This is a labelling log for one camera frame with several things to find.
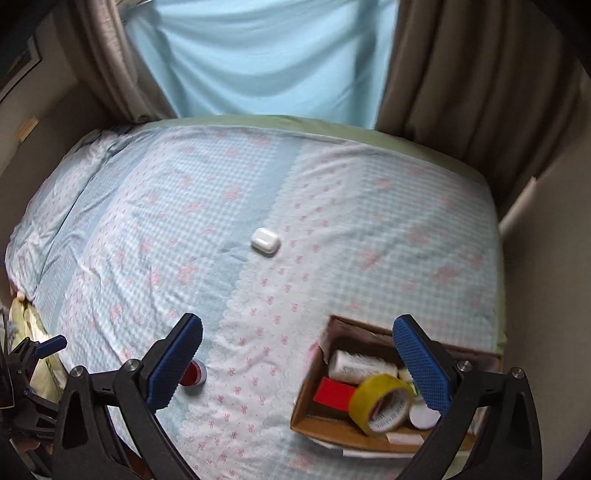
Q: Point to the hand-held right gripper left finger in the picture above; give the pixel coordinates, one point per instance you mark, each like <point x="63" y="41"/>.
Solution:
<point x="173" y="364"/>

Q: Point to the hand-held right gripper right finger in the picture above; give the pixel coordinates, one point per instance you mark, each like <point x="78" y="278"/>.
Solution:
<point x="422" y="364"/>

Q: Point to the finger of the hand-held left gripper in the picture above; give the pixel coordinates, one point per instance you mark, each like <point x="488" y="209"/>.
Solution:
<point x="50" y="346"/>
<point x="34" y="408"/>

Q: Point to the small white jar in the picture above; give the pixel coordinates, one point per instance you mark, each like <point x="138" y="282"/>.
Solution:
<point x="406" y="374"/>

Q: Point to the red lid jar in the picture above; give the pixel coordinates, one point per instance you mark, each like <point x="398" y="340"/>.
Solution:
<point x="194" y="373"/>

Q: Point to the white lid jar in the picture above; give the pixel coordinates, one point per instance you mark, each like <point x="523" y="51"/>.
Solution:
<point x="422" y="417"/>

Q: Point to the white bottle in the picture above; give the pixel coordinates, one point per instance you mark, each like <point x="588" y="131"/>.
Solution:
<point x="358" y="364"/>

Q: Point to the yellow tape roll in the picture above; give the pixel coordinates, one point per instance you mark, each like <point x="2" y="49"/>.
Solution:
<point x="364" y="401"/>

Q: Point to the red box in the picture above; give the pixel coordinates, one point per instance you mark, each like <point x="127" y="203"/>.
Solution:
<point x="333" y="393"/>

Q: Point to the printed cardboard box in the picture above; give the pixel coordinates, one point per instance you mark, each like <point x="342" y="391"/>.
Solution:
<point x="305" y="410"/>

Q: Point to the pale floral cloth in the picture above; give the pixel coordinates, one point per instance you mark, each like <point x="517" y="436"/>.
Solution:
<point x="30" y="323"/>

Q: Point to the white earbud case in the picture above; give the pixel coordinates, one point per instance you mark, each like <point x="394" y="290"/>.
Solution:
<point x="264" y="240"/>

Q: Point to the light blue checked pillow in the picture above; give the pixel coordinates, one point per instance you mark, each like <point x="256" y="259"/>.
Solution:
<point x="78" y="175"/>

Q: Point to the grey-brown curtain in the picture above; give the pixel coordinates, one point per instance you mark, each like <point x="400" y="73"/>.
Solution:
<point x="120" y="60"/>
<point x="475" y="83"/>

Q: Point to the light blue hanging cloth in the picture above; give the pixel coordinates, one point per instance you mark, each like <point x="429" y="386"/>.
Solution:
<point x="277" y="60"/>

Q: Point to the small wooden wall piece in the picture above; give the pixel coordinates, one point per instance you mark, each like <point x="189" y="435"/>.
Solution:
<point x="28" y="128"/>

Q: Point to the wall poster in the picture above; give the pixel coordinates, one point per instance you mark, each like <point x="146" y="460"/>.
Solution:
<point x="18" y="60"/>

